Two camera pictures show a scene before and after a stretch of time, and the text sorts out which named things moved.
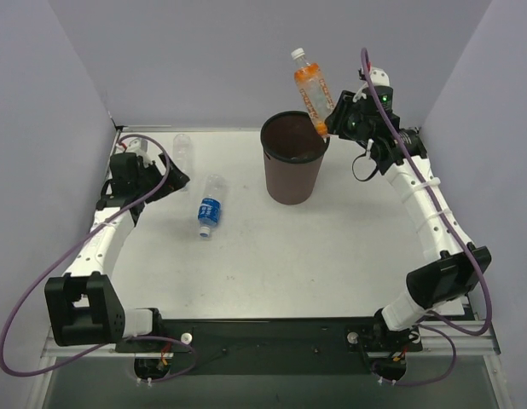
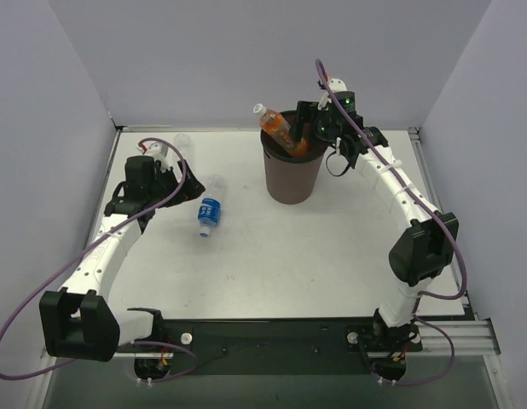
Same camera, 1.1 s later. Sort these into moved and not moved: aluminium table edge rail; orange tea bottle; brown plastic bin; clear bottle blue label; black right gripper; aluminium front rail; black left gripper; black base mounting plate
Moved: black right gripper; orange tea bottle; black left gripper
Not moved: black base mounting plate; aluminium front rail; brown plastic bin; clear bottle blue label; aluminium table edge rail
